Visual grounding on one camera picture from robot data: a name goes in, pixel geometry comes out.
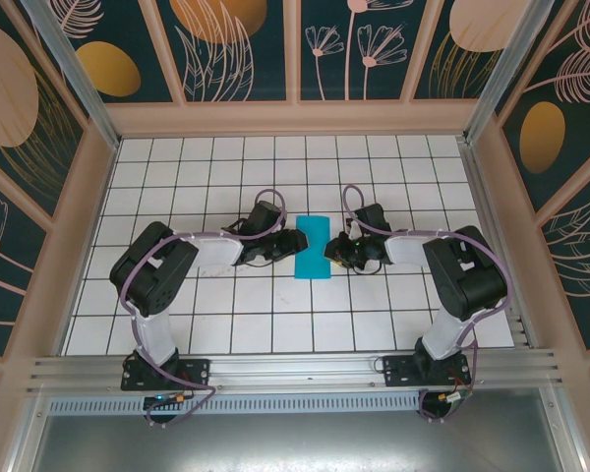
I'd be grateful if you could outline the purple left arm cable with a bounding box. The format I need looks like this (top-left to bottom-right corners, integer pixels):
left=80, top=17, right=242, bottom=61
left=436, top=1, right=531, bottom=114
left=120, top=188, right=290, bottom=429

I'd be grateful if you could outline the aluminium frame post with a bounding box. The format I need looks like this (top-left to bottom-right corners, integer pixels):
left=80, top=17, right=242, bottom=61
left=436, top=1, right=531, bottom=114
left=463, top=0, right=556, bottom=145
left=22, top=0, right=123, bottom=149

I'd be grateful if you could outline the grey metal sheet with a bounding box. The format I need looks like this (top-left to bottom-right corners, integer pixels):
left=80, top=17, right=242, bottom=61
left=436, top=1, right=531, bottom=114
left=9, top=412, right=586, bottom=472

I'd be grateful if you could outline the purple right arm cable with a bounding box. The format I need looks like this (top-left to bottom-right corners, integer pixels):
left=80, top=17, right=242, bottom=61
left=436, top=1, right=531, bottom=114
left=342, top=184, right=516, bottom=425

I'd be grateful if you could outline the slotted grey cable duct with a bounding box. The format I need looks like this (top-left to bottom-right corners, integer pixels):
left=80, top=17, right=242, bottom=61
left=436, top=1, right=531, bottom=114
left=46, top=392, right=555, bottom=415

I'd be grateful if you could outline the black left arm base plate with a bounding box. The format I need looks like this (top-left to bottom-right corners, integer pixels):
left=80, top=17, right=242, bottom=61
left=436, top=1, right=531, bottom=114
left=121, top=357, right=211, bottom=392

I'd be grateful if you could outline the small circuit board with wires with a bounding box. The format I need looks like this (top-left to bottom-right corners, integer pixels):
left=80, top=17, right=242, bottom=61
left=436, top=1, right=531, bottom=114
left=144, top=391, right=191, bottom=410
left=435, top=390, right=475, bottom=410

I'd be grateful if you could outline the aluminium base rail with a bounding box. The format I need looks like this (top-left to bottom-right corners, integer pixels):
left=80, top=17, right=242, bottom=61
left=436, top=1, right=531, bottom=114
left=27, top=347, right=566, bottom=397

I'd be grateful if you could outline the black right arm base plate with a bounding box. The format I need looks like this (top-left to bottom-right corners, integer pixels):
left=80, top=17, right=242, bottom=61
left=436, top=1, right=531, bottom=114
left=382, top=354, right=472, bottom=389

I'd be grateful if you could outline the aluminium side rail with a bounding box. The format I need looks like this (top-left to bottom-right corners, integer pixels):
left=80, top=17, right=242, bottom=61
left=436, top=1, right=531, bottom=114
left=457, top=139, right=540, bottom=351

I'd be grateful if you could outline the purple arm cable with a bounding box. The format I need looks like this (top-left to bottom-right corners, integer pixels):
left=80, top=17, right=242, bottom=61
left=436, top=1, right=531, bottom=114
left=342, top=184, right=516, bottom=425
left=120, top=188, right=290, bottom=429

